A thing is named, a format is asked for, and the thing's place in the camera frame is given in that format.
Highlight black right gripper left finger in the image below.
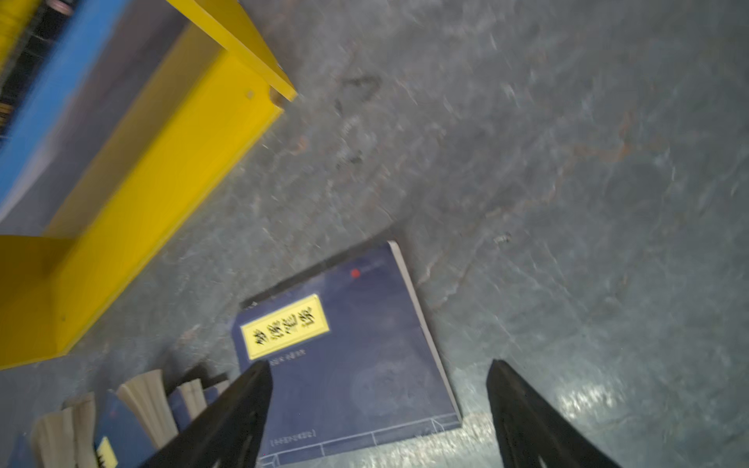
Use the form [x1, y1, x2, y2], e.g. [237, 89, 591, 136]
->
[144, 360, 273, 468]

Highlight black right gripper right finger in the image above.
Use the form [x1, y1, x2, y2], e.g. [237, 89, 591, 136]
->
[486, 360, 618, 467]

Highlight yellow wooden bookshelf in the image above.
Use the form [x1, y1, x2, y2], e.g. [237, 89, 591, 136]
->
[1, 1, 296, 369]

